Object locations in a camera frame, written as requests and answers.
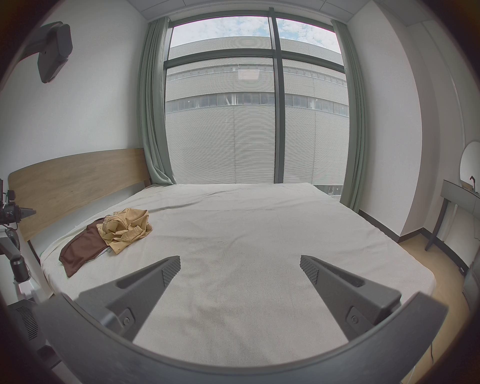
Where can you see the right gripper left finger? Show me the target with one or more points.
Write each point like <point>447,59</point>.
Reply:
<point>142,288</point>

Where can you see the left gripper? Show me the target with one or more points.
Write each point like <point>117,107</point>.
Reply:
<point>9,215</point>

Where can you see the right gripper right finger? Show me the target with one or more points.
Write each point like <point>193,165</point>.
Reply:
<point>337,288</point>

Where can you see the tan shorts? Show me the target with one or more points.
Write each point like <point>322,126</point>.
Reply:
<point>127,228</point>

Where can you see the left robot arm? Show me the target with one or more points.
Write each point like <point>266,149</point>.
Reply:
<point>17,262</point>

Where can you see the bed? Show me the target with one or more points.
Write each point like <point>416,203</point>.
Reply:
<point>243,232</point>

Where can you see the white garment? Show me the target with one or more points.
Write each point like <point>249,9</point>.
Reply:
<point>103,252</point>

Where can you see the brown garment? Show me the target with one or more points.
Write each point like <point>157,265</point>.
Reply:
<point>80,247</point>

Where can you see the grey side table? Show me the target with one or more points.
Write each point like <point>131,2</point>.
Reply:
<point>455,197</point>

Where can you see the grey-green curtain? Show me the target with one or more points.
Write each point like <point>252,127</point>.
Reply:
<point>152,112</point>
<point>354,131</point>

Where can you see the window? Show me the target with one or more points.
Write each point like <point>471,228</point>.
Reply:
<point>225,131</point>

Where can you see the round white mirror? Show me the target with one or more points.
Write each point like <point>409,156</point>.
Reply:
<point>473,161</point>

